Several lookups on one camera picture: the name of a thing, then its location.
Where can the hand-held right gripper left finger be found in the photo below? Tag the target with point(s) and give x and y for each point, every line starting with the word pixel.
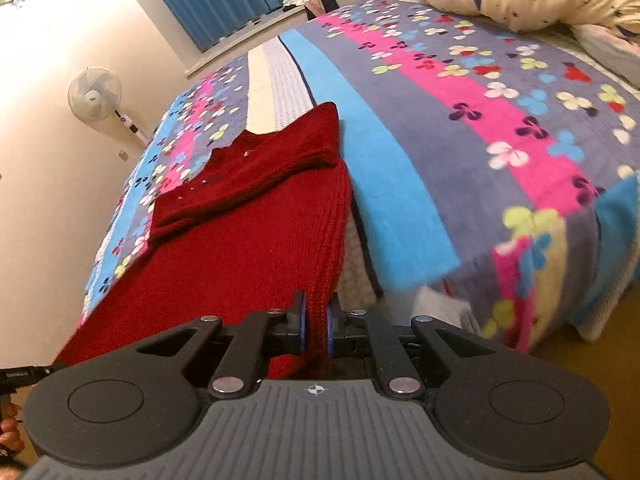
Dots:
pixel 299 327

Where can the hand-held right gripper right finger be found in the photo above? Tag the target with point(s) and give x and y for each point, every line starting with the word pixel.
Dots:
pixel 331 332

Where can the red knit cardigan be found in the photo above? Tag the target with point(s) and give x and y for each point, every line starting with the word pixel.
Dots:
pixel 235 240

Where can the person's left hand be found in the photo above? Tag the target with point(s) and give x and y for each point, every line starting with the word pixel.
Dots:
pixel 10 430

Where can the white bed sheet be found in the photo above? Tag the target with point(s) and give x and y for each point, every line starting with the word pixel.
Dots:
pixel 445 307

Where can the floral striped blanket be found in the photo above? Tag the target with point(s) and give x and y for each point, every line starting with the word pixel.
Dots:
pixel 450 125

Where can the white window sill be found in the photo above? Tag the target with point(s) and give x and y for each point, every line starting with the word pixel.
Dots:
pixel 235 47

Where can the white standing fan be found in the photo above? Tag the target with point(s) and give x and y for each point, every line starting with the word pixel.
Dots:
pixel 95 92

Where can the dark and pink bag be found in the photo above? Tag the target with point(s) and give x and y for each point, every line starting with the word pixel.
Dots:
pixel 320 4

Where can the pale quilt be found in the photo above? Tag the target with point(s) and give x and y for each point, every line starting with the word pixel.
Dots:
pixel 610 47

